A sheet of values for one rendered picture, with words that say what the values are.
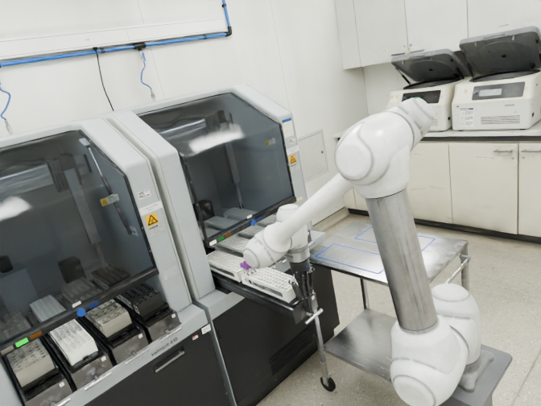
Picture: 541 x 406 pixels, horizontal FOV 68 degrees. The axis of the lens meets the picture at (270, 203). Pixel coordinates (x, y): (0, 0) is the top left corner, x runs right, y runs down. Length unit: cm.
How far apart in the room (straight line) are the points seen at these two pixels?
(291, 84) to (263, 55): 39
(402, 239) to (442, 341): 28
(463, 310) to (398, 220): 40
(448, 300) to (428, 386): 27
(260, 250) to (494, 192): 261
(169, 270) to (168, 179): 40
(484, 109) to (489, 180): 56
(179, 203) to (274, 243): 63
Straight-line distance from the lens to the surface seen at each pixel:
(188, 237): 183
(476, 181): 363
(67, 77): 278
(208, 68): 323
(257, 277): 173
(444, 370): 115
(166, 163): 174
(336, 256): 187
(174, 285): 186
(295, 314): 160
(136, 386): 184
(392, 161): 92
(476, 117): 350
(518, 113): 341
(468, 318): 130
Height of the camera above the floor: 169
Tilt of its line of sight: 19 degrees down
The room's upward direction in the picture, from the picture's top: 12 degrees counter-clockwise
